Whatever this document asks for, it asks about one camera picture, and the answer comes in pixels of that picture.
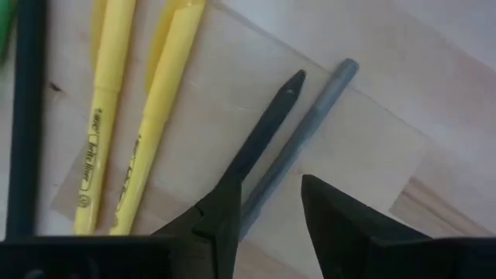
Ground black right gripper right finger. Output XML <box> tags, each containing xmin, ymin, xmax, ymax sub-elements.
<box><xmin>301</xmin><ymin>173</ymin><xmax>431</xmax><ymax>279</ymax></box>

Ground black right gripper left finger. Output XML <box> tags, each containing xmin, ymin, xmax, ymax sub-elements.
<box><xmin>150</xmin><ymin>178</ymin><xmax>244</xmax><ymax>279</ymax></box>

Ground grey pen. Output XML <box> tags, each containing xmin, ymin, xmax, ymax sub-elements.
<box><xmin>238</xmin><ymin>57</ymin><xmax>360</xmax><ymax>241</ymax></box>

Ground black pen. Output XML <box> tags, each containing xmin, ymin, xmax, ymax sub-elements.
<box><xmin>220</xmin><ymin>68</ymin><xmax>308</xmax><ymax>187</ymax></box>
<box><xmin>4</xmin><ymin>0</ymin><xmax>48</xmax><ymax>238</ymax></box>

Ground yellow highlighter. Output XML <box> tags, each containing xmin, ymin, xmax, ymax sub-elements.
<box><xmin>72</xmin><ymin>0</ymin><xmax>139</xmax><ymax>236</ymax></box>
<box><xmin>108</xmin><ymin>0</ymin><xmax>208</xmax><ymax>236</ymax></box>

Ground green mechanical pencil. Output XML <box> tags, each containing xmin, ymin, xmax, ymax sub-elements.
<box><xmin>0</xmin><ymin>0</ymin><xmax>19</xmax><ymax>67</ymax></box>

